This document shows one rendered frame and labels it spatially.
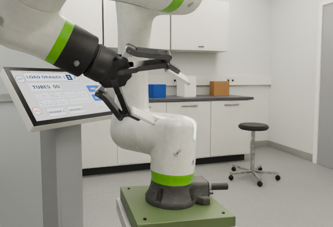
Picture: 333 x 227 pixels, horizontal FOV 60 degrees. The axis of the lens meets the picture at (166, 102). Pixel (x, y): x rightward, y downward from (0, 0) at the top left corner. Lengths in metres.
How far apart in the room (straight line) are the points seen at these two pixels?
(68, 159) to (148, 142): 0.76
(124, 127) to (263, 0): 4.58
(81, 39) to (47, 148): 1.00
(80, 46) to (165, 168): 0.41
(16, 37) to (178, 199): 0.55
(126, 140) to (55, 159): 0.67
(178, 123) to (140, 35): 0.29
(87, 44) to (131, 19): 0.33
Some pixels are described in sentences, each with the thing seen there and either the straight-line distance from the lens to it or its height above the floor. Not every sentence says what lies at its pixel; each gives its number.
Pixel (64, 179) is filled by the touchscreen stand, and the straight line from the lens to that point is 1.54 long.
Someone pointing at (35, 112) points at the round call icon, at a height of 1.01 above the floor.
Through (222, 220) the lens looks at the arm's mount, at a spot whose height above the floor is 0.78.
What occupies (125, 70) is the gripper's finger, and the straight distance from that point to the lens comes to 0.61.
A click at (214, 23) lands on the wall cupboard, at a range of 4.31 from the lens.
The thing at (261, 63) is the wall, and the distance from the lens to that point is 5.11.
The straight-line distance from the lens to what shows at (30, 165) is 2.25.
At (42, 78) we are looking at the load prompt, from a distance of 1.45.
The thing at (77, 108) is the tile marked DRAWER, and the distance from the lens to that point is 1.43.
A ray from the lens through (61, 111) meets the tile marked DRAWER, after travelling 1.37.
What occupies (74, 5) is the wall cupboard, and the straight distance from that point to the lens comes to 3.87.
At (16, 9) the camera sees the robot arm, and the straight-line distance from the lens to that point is 0.54.
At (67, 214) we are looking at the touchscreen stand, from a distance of 1.61.
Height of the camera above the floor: 1.15
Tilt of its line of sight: 5 degrees down
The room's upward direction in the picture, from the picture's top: straight up
